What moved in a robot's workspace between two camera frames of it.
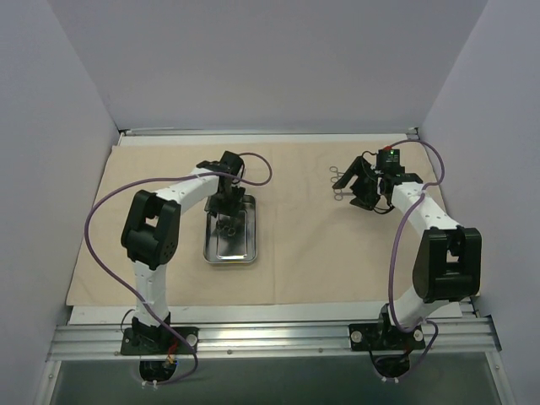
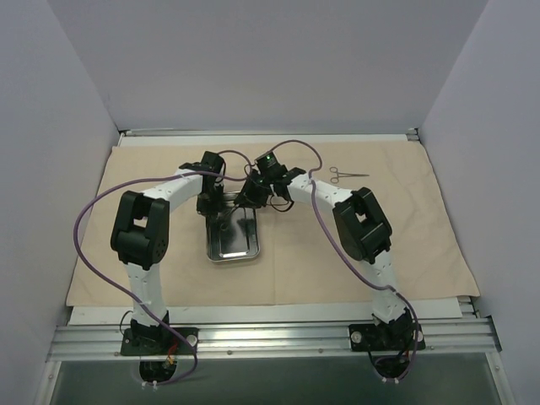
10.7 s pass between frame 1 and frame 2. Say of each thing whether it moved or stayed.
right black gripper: moved
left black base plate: stayed
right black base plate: stayed
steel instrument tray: stayed
